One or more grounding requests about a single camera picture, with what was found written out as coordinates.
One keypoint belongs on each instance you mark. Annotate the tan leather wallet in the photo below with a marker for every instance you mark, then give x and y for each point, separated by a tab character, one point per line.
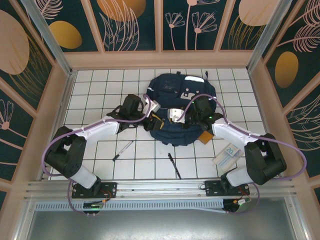
206	138

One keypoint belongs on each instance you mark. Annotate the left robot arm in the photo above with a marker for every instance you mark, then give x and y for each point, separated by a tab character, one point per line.
85	176

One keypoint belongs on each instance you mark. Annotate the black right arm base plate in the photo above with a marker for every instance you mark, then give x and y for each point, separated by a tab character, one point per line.
212	187

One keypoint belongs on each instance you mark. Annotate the small controller board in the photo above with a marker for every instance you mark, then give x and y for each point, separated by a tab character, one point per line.
237	202
93	206

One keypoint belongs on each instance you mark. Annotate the grey metal panel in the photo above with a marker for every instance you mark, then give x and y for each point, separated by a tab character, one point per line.
160	227

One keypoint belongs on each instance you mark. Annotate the aluminium table side rail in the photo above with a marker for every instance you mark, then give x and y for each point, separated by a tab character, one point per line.
66	100

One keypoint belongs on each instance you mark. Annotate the aluminium frame post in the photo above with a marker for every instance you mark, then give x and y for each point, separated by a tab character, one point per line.
47	35
267	35

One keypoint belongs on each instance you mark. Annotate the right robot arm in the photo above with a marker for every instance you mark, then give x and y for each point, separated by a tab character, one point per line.
237	176

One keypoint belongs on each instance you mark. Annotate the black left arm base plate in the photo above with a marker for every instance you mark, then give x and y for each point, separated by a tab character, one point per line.
110	187

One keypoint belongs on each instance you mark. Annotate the pen with pale barrel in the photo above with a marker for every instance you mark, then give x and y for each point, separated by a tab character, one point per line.
123	150

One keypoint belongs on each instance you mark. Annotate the long aluminium mounting rail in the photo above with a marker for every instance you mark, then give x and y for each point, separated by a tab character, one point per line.
160	186

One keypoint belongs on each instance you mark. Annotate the navy blue backpack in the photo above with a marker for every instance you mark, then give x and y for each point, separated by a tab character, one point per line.
180	136

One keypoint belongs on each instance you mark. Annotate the black pen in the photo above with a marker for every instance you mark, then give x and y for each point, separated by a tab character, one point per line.
175	165

